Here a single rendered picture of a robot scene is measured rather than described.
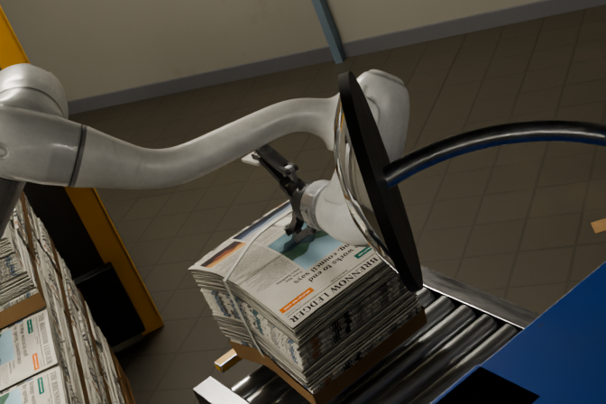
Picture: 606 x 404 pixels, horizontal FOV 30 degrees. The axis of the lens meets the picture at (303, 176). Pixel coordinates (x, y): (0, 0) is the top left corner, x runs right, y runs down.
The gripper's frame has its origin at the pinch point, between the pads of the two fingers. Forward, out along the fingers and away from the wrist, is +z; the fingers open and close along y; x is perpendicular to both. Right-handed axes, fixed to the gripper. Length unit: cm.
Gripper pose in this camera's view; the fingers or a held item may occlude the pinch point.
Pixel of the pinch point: (263, 188)
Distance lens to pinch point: 217.7
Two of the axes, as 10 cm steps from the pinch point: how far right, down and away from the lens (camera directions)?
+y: 3.6, 8.6, 3.5
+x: 7.8, -4.9, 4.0
